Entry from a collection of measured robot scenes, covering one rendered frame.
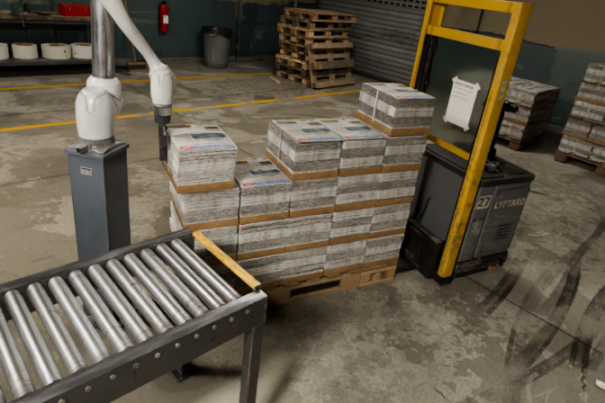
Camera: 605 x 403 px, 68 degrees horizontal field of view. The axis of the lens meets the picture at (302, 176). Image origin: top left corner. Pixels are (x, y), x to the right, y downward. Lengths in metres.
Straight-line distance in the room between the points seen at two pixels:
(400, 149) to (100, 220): 1.67
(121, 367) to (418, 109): 2.00
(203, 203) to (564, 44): 7.06
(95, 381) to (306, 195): 1.49
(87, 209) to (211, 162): 0.64
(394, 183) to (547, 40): 6.06
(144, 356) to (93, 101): 1.19
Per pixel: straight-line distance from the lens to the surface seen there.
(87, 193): 2.35
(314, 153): 2.40
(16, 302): 1.72
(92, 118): 2.21
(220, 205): 2.31
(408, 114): 2.66
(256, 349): 1.78
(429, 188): 3.43
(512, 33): 2.76
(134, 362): 1.45
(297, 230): 2.58
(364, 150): 2.56
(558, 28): 8.49
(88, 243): 2.50
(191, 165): 2.16
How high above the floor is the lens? 1.83
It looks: 24 degrees down
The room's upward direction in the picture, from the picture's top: 7 degrees clockwise
